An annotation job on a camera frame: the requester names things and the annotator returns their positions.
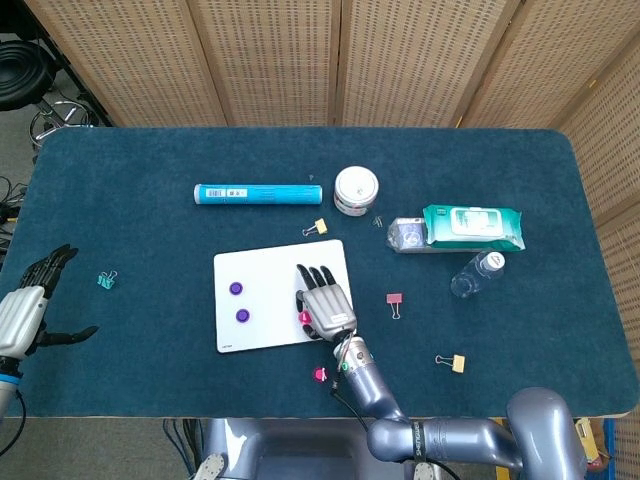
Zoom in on white board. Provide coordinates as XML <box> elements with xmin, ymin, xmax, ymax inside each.
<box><xmin>213</xmin><ymin>239</ymin><xmax>354</xmax><ymax>355</ymax></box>

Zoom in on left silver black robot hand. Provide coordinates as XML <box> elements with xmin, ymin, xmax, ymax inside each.
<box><xmin>0</xmin><ymin>243</ymin><xmax>100</xmax><ymax>359</ymax></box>

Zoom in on green wet wipes pack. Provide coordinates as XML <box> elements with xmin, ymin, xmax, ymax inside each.
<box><xmin>422</xmin><ymin>203</ymin><xmax>527</xmax><ymax>252</ymax></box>

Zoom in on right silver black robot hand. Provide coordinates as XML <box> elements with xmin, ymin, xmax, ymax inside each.
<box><xmin>294</xmin><ymin>263</ymin><xmax>358</xmax><ymax>344</ymax></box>

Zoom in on dark blue table mat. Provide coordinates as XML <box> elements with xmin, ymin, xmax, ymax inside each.
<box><xmin>0</xmin><ymin>127</ymin><xmax>632</xmax><ymax>420</ymax></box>

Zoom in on black stool with chrome ring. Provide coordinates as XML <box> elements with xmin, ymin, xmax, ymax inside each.
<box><xmin>0</xmin><ymin>39</ymin><xmax>104</xmax><ymax>151</ymax></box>

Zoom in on clear-wrapped tissue packs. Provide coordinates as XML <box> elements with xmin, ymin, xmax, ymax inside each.
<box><xmin>385</xmin><ymin>215</ymin><xmax>474</xmax><ymax>255</ymax></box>

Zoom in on clear jar of binder clips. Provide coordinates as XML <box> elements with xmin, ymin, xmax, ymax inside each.
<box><xmin>333</xmin><ymin>166</ymin><xmax>380</xmax><ymax>218</ymax></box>

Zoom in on grey-blue robot torso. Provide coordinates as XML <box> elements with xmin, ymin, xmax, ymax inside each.
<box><xmin>192</xmin><ymin>418</ymin><xmax>439</xmax><ymax>480</ymax></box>

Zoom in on blue cylindrical roll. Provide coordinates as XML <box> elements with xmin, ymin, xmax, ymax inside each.
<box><xmin>193</xmin><ymin>183</ymin><xmax>323</xmax><ymax>207</ymax></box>

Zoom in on large yellow binder clip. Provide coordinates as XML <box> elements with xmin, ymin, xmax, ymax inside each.
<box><xmin>434</xmin><ymin>353</ymin><xmax>466</xmax><ymax>374</ymax></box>

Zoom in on blue cables under table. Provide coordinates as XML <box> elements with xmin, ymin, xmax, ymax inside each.
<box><xmin>162</xmin><ymin>418</ymin><xmax>204</xmax><ymax>480</ymax></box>

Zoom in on black floor cables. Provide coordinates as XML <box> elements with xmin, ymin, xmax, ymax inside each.
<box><xmin>0</xmin><ymin>174</ymin><xmax>26</xmax><ymax>261</ymax></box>

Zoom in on clear plastic water bottle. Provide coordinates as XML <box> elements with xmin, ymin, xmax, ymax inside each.
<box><xmin>450</xmin><ymin>250</ymin><xmax>507</xmax><ymax>300</ymax></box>

